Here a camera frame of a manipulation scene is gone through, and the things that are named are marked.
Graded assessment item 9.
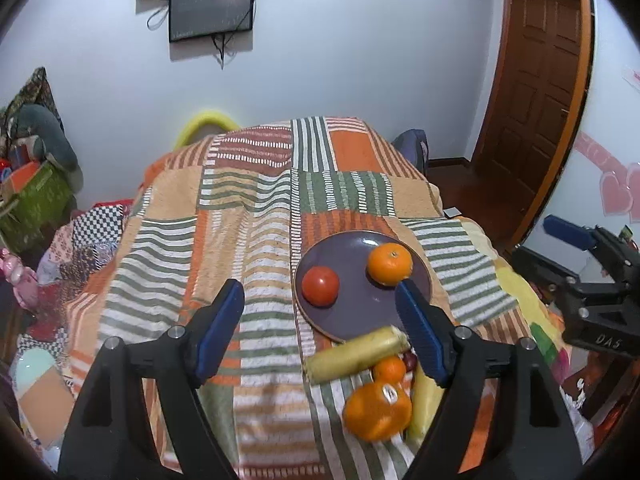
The wall-mounted black monitor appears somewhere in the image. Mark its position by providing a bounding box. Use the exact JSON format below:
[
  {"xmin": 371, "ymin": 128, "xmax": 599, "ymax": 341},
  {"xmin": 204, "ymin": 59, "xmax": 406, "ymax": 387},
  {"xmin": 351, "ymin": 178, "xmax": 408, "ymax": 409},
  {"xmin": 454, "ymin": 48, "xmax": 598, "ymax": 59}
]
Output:
[{"xmin": 168, "ymin": 0, "xmax": 255, "ymax": 44}]

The grey plush toy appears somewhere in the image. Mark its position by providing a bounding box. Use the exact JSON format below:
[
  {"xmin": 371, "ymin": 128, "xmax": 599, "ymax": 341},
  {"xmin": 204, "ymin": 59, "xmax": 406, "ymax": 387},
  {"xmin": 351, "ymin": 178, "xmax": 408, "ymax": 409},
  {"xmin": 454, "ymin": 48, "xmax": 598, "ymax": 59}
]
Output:
[{"xmin": 9, "ymin": 104, "xmax": 84, "ymax": 188}]

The green cardboard box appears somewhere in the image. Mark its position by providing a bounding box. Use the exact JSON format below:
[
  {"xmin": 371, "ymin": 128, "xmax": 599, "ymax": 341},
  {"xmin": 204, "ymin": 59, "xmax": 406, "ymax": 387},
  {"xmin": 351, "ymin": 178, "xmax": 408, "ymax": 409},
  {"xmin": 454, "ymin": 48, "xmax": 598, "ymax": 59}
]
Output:
[{"xmin": 1, "ymin": 162, "xmax": 76, "ymax": 254}]

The purple ceramic plate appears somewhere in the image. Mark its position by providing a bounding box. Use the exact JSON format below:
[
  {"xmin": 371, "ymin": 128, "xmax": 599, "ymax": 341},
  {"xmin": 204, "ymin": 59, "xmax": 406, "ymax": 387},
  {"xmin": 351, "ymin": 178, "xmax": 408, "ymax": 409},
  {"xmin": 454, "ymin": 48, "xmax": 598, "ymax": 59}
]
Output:
[{"xmin": 294, "ymin": 231, "xmax": 404, "ymax": 342}]

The yellow hoop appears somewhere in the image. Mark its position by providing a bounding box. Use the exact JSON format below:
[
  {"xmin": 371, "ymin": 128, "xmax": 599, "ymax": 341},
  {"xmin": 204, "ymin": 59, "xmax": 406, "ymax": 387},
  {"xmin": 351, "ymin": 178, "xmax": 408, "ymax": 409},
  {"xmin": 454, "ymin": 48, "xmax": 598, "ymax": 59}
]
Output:
[{"xmin": 174, "ymin": 110, "xmax": 241, "ymax": 150}]

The dark red grape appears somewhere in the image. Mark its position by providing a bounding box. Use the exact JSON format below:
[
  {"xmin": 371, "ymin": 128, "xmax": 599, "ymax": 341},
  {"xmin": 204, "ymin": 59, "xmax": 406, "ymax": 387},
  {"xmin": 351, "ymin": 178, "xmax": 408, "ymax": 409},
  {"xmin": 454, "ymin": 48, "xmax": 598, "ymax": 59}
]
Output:
[{"xmin": 402, "ymin": 351, "xmax": 418, "ymax": 372}]

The small mandarin near plate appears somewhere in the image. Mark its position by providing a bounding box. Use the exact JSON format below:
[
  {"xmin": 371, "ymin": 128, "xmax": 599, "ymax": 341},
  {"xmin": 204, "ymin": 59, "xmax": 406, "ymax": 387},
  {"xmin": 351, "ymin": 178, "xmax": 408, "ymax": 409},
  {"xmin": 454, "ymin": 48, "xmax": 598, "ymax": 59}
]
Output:
[{"xmin": 372, "ymin": 356, "xmax": 407, "ymax": 385}]

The blue backpack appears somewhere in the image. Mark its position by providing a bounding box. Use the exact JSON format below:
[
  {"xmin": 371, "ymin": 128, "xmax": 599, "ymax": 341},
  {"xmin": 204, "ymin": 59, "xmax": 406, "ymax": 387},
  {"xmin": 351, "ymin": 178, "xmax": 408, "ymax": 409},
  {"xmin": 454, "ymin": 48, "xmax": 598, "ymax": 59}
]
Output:
[{"xmin": 392, "ymin": 129, "xmax": 430, "ymax": 176}]

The yellow-green sugarcane piece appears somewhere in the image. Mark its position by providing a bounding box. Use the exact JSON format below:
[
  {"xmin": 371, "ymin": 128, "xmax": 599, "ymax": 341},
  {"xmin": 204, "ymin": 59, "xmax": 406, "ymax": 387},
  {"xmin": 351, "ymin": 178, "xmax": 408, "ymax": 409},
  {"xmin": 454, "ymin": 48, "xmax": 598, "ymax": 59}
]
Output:
[
  {"xmin": 405, "ymin": 365, "xmax": 444, "ymax": 451},
  {"xmin": 303, "ymin": 325, "xmax": 410, "ymax": 385}
]

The pink plush toy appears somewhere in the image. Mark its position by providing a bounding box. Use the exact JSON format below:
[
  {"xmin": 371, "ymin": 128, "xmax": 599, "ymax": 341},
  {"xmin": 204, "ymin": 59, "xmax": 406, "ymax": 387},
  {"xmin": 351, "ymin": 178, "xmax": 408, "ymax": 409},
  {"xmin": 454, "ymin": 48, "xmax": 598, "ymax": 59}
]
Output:
[{"xmin": 1, "ymin": 248, "xmax": 39, "ymax": 312}]

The large orange with sticker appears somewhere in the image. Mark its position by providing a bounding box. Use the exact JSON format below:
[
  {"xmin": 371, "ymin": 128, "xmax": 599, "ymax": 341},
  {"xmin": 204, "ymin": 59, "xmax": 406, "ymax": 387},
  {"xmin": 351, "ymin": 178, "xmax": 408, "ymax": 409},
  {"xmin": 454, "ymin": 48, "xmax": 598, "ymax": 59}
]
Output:
[{"xmin": 342, "ymin": 382, "xmax": 412, "ymax": 442}]

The red tomato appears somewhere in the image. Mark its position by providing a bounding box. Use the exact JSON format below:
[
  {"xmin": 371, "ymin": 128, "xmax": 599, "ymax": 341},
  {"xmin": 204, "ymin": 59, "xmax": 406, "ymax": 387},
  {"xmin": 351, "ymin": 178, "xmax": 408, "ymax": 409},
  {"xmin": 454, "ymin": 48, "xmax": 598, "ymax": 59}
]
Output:
[{"xmin": 302, "ymin": 266, "xmax": 340, "ymax": 308}]

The striped patchwork blanket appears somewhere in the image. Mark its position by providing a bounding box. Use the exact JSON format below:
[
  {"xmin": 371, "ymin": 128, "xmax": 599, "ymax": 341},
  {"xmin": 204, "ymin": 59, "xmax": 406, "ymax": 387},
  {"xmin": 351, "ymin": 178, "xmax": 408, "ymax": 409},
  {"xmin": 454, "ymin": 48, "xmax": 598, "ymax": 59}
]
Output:
[{"xmin": 67, "ymin": 116, "xmax": 570, "ymax": 479}]

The brown wooden door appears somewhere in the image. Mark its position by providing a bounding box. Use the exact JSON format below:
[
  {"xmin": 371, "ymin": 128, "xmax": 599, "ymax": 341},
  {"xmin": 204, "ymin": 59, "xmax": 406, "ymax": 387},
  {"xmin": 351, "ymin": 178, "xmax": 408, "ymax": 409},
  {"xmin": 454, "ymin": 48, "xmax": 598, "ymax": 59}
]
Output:
[{"xmin": 472, "ymin": 0, "xmax": 592, "ymax": 247}]

